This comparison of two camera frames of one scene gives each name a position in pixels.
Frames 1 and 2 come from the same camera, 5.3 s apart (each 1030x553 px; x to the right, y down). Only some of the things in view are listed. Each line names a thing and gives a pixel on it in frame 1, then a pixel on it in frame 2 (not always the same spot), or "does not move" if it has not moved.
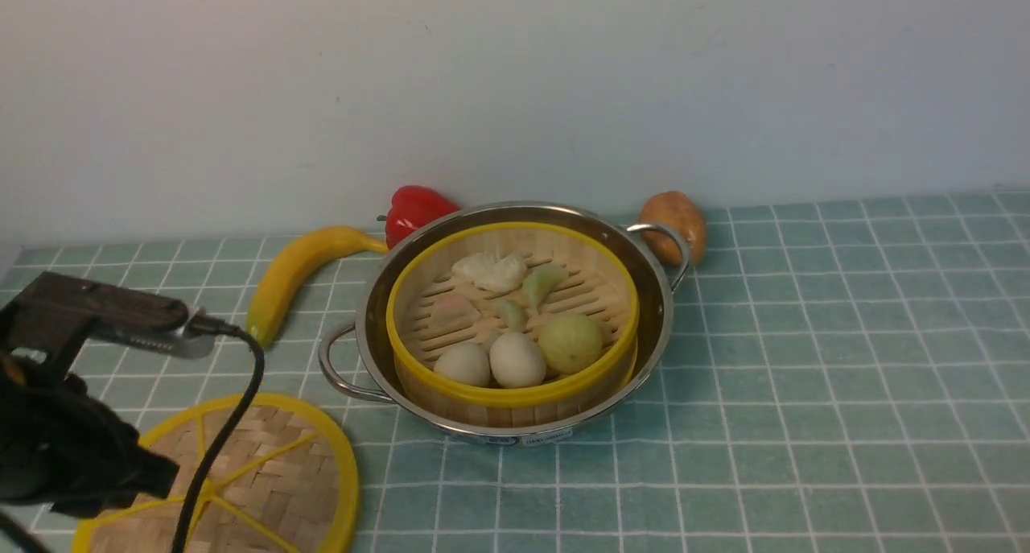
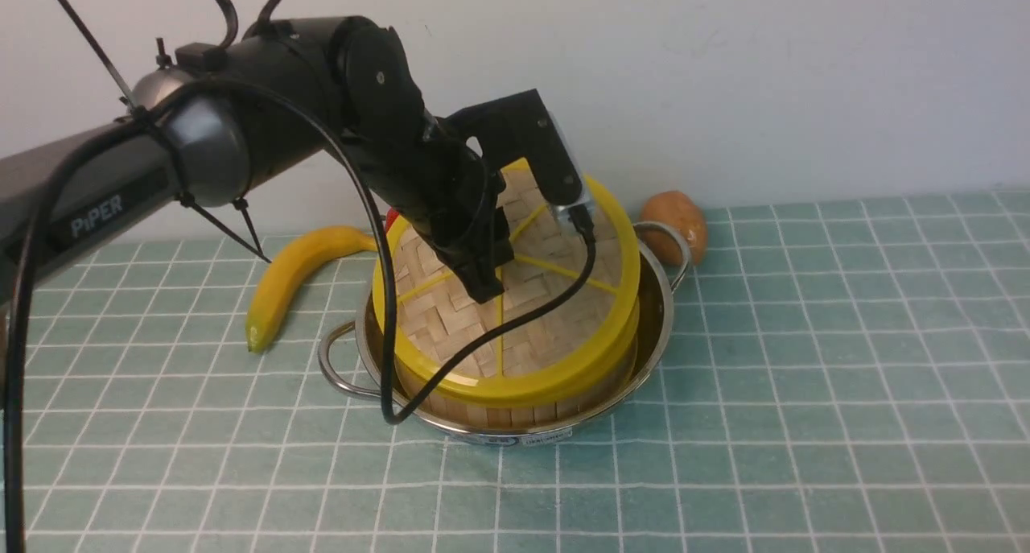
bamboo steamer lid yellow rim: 290,486 to 577,377
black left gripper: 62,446 to 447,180
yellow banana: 286,264 does not move
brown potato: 677,212 does not move
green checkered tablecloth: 846,377 does not move
